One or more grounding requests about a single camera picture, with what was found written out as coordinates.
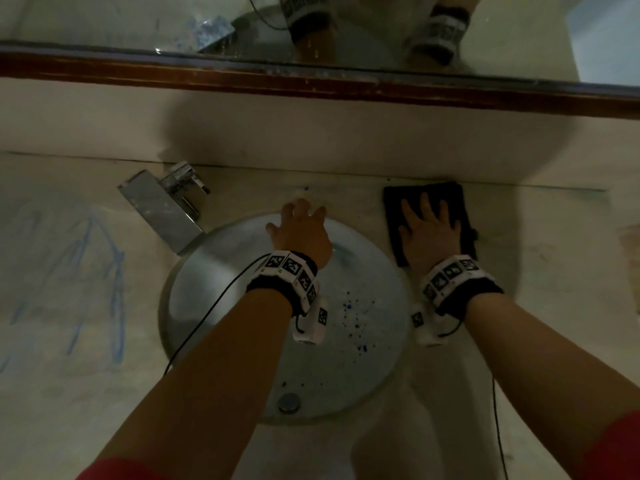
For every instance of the person's left hand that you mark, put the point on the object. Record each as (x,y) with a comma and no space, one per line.
(302,234)

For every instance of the person's right hand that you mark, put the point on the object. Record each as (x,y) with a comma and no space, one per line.
(430,239)

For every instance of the black cloth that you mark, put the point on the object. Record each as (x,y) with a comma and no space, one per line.
(450,194)

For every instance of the person's left forearm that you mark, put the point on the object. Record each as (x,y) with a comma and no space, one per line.
(200,394)

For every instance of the person's right forearm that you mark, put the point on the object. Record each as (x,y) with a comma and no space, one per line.
(545,374)

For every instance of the white oval sink basin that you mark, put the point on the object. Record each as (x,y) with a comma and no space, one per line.
(360,334)

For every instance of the black wristband with white markers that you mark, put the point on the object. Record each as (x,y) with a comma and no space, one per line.
(462,284)
(287,279)

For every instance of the chrome faucet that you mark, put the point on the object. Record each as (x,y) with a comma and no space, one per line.
(162,204)

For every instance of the wood framed mirror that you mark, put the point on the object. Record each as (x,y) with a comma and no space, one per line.
(320,79)

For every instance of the red shirt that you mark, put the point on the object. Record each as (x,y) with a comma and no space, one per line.
(615,449)

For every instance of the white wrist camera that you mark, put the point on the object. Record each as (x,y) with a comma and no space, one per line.
(425,324)
(312,324)

